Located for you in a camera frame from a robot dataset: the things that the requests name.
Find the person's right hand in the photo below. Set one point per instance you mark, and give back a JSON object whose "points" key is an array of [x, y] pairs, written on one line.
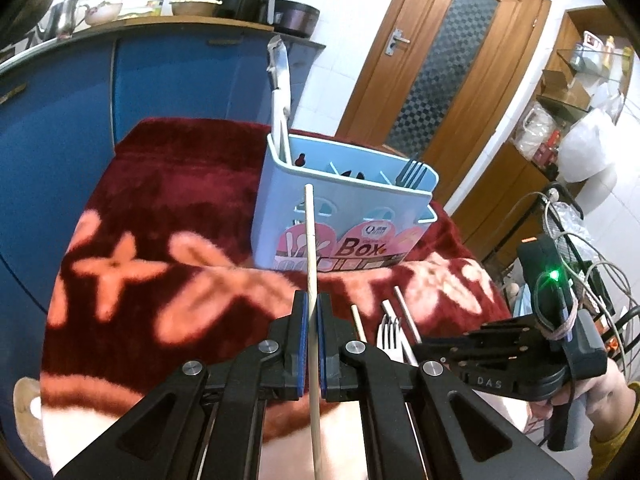
{"points": [[607, 395]]}

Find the blue lower kitchen cabinets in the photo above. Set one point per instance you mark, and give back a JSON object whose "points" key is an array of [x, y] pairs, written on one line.
{"points": [[175, 80]]}

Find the person's right forearm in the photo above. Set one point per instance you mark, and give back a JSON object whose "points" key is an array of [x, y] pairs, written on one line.
{"points": [[617, 447]]}

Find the bowl of food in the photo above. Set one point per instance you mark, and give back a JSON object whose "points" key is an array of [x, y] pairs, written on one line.
{"points": [[195, 5]]}

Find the wooden chopstick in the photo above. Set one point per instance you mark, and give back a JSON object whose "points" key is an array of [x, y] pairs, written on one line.
{"points": [[311, 240], [357, 322]]}

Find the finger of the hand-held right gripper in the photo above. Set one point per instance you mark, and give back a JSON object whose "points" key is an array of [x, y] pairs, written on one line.
{"points": [[515, 329], [465, 349]]}

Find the thin metal rod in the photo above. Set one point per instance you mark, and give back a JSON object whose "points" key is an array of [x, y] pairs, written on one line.
{"points": [[406, 312]]}

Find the red floral blanket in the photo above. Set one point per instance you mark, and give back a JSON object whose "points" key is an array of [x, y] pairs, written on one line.
{"points": [[150, 185]]}

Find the light blue utensil box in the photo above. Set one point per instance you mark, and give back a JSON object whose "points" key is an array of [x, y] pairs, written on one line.
{"points": [[280, 200]]}

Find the white bowl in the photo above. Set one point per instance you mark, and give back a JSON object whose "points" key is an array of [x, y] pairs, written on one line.
{"points": [[102, 12]]}

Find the large black wok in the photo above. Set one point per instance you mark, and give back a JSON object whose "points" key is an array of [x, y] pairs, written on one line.
{"points": [[35, 10]]}

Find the dark rice cooker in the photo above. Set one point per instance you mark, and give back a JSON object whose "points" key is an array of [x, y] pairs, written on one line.
{"points": [[295, 17]]}

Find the wooden door with glass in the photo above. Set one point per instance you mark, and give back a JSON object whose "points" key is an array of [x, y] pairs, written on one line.
{"points": [[380, 60]]}

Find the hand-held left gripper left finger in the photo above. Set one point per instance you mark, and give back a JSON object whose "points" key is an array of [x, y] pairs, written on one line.
{"points": [[301, 345]]}

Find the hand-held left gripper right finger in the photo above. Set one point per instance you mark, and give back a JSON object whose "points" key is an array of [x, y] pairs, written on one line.
{"points": [[322, 345]]}

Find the metal kitchen tongs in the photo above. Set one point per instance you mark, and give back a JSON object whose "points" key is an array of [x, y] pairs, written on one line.
{"points": [[280, 65]]}

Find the steel kettle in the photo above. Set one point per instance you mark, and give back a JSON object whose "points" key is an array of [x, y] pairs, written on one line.
{"points": [[65, 17]]}

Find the wooden shelf unit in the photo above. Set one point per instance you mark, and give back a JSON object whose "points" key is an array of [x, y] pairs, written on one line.
{"points": [[500, 185]]}

